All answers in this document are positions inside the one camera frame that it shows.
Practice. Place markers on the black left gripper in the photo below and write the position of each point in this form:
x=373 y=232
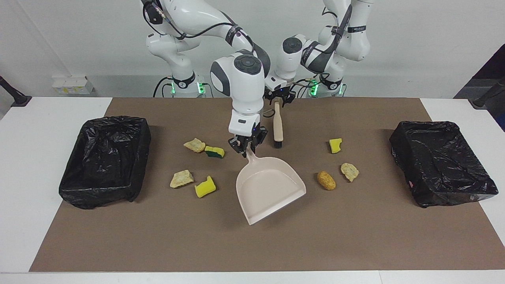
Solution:
x=280 y=94

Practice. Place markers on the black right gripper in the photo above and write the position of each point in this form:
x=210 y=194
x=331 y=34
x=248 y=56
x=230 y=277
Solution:
x=252 y=138

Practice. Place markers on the beige hand brush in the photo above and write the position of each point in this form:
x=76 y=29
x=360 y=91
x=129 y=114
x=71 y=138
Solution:
x=278 y=126

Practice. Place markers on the yellow green scrub sponge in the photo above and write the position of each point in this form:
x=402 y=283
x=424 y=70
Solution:
x=215 y=152

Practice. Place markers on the tan foam chunk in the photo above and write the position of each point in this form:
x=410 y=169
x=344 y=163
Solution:
x=195 y=145

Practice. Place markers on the beige plastic dustpan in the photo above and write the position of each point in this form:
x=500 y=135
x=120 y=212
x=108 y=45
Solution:
x=268 y=189

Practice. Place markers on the large yellow sponge piece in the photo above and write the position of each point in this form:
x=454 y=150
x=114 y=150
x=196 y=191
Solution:
x=205 y=188

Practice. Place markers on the pale beige foam chunk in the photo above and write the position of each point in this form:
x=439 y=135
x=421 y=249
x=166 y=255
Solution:
x=181 y=179

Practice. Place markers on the small yellow sponge piece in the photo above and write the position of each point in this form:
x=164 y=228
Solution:
x=335 y=146

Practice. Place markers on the brown oval bread lump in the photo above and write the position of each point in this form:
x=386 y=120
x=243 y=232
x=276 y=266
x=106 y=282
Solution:
x=326 y=180

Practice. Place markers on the ridged beige foam chunk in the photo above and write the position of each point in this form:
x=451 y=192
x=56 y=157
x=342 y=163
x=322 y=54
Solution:
x=350 y=172

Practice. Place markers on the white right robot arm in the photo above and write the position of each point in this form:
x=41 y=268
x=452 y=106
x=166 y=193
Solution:
x=244 y=90

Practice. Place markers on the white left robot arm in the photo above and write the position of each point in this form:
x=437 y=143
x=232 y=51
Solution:
x=355 y=43

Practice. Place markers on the bin with crumpled black bag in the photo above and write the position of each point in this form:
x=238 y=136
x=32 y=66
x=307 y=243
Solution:
x=102 y=165

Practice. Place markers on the bin with smooth black bag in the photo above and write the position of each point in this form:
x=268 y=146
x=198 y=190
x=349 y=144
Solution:
x=438 y=165

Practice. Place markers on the brown table mat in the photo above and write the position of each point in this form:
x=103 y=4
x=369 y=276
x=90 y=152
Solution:
x=236 y=244

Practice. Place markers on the black stand foot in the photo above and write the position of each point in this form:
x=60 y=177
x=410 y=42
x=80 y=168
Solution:
x=483 y=102
x=19 y=100

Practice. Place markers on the dark background furniture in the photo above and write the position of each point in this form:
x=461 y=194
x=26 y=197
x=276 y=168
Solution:
x=493 y=67

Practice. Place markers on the white wall socket box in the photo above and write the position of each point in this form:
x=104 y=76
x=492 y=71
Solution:
x=73 y=85

